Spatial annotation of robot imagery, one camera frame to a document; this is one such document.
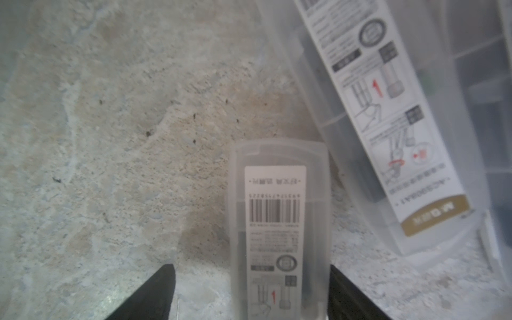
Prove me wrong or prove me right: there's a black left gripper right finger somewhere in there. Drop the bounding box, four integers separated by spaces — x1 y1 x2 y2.
327 265 391 320

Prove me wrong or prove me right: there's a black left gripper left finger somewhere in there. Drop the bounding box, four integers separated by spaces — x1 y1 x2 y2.
106 264 176 320

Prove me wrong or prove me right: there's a clear compass case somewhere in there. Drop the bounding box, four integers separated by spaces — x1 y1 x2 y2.
226 138 333 319
256 1 489 256
439 1 511 285

